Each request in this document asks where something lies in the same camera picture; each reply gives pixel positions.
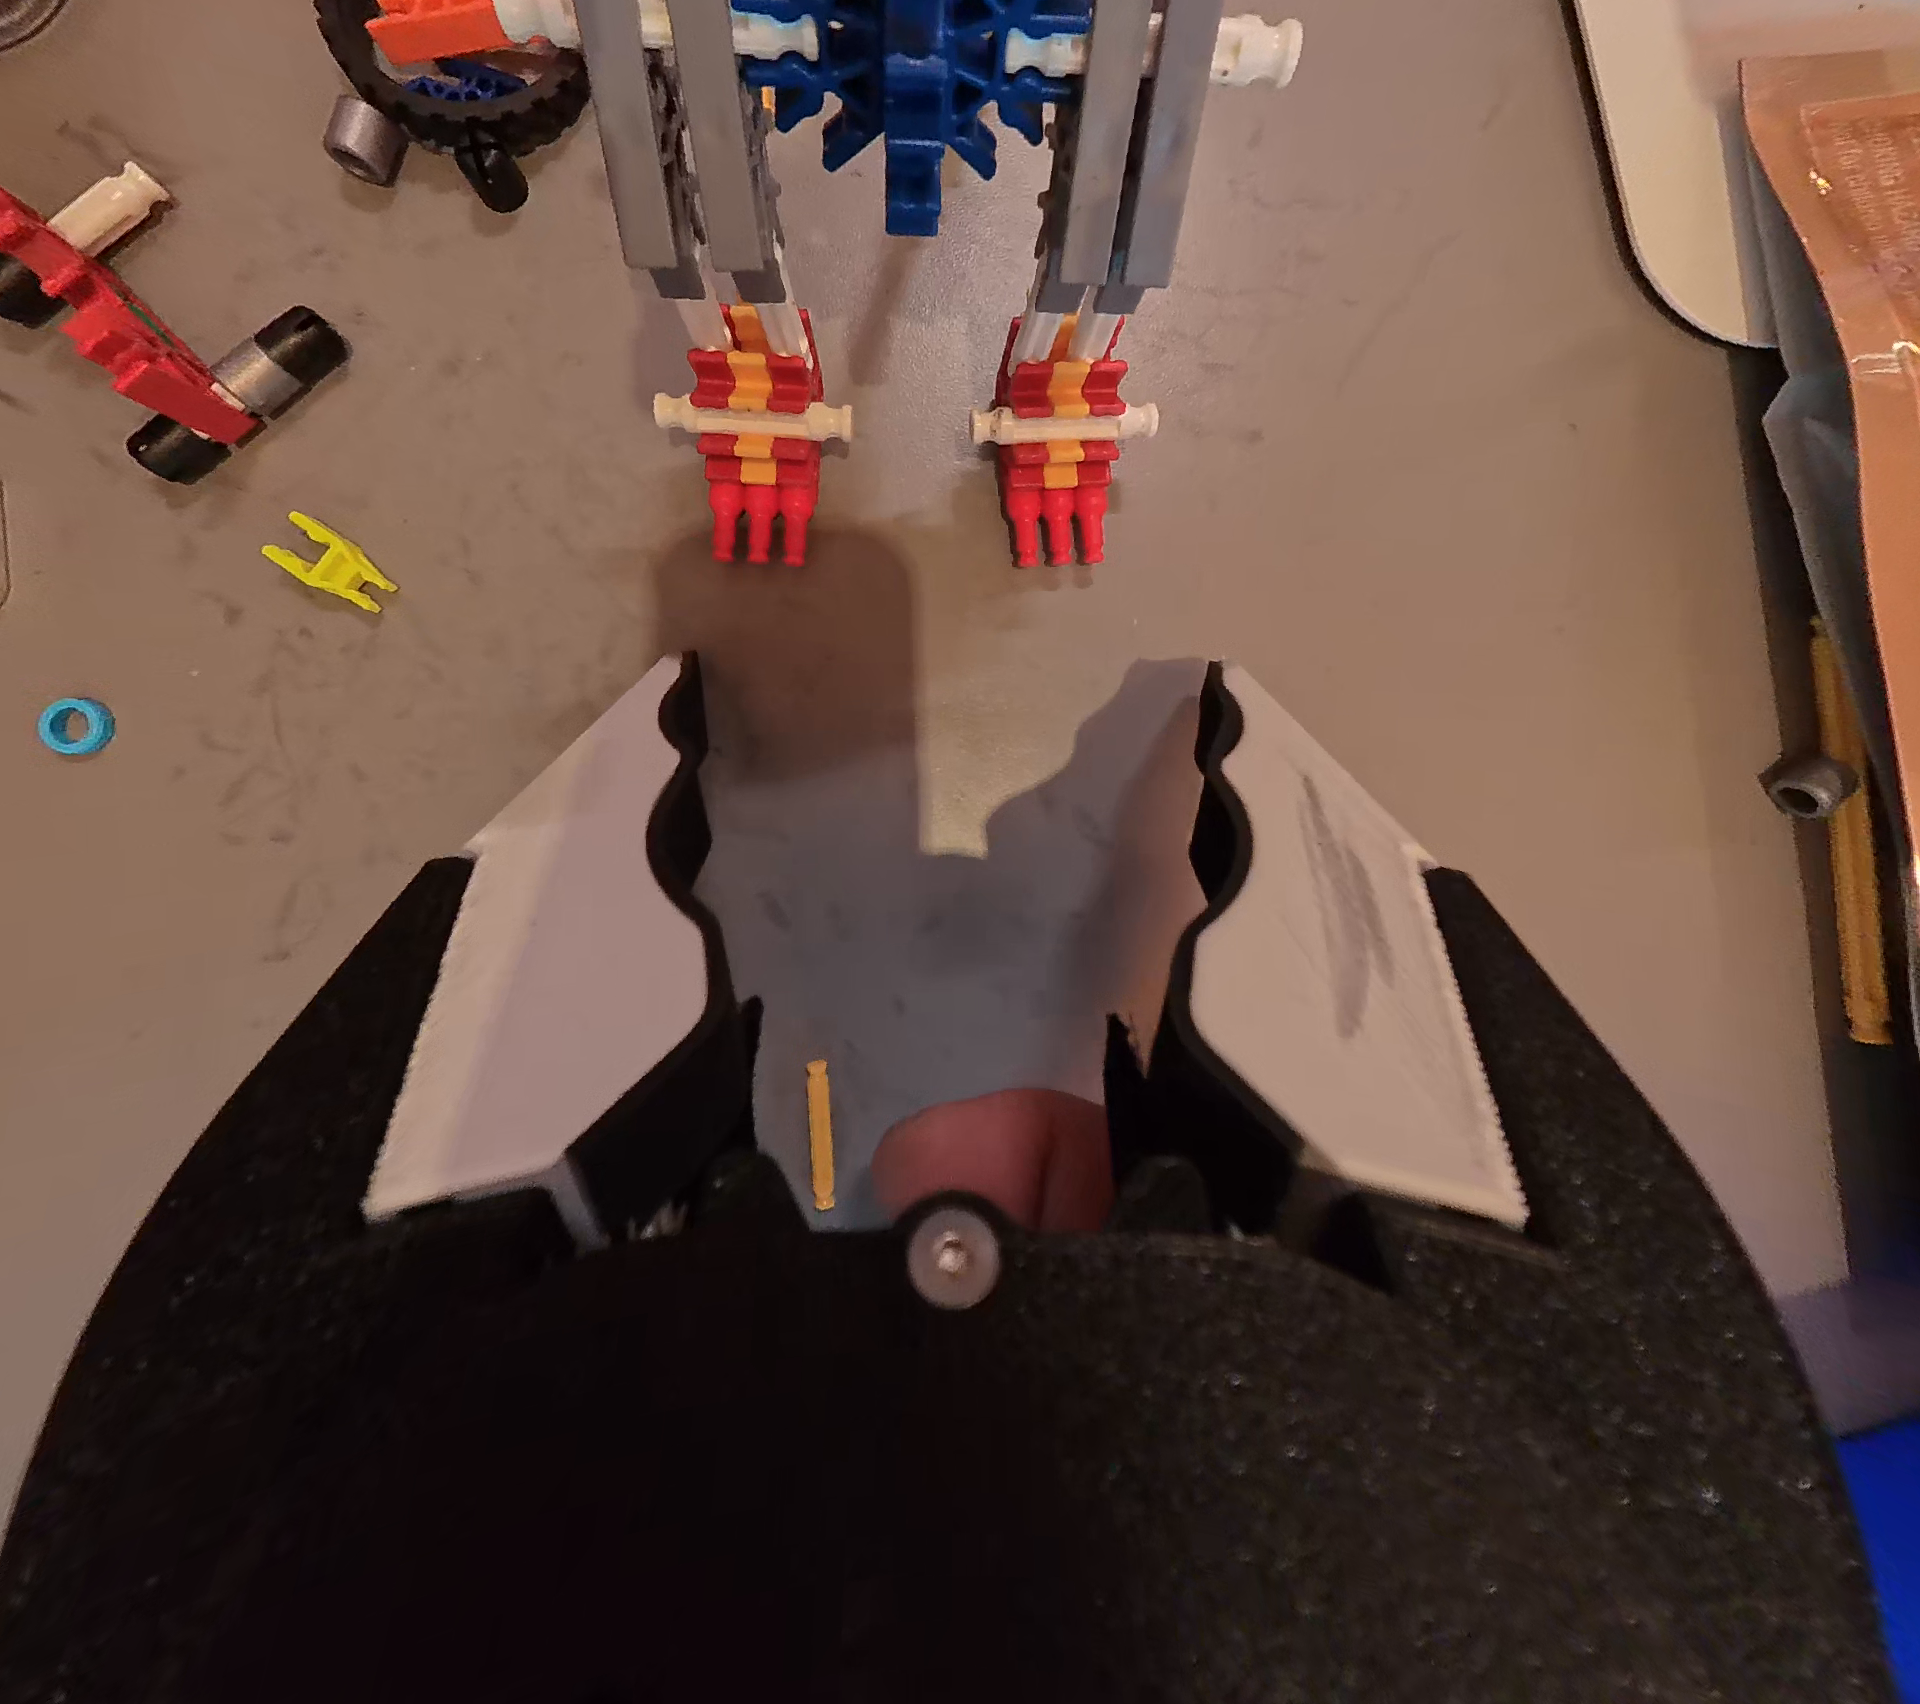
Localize yellow-green clip piece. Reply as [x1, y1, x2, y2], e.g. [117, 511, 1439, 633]
[260, 510, 402, 615]

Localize orange connector piece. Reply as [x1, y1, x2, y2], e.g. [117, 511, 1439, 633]
[364, 0, 546, 72]

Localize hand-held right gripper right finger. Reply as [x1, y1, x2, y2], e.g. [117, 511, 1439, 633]
[1104, 658, 1536, 1233]

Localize long yellow rods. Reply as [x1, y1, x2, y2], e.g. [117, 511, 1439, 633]
[1807, 615, 1897, 1046]

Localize colourful construction toy dinosaur model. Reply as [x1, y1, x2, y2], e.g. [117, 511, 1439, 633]
[555, 0, 1764, 570]

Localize white adjustable book stand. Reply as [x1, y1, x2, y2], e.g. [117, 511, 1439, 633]
[1560, 0, 1920, 347]

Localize blue plastic bin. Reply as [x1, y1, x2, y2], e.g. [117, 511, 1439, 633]
[1837, 1418, 1920, 1704]

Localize red toy axle assembly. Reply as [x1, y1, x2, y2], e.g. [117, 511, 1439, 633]
[0, 158, 353, 486]

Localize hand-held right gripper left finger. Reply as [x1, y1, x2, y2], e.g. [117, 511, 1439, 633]
[356, 650, 765, 1253]

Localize printed toy packaging bag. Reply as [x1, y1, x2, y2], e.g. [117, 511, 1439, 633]
[1740, 54, 1920, 1286]

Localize grey spacer piece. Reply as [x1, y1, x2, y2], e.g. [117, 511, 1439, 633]
[323, 93, 410, 187]
[1762, 749, 1863, 822]

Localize person's right hand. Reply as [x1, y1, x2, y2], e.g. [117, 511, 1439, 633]
[872, 1088, 1121, 1233]

